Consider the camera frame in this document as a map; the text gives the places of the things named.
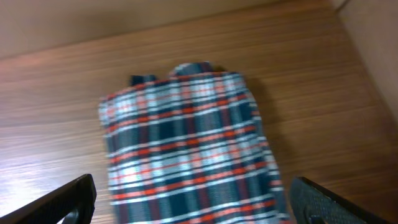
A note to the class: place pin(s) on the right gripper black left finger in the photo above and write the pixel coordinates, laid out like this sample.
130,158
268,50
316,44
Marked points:
72,203

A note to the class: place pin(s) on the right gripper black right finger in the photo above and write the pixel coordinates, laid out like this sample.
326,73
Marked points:
313,204

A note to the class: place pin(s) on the plaid cloth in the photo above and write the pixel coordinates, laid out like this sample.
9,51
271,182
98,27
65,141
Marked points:
190,149

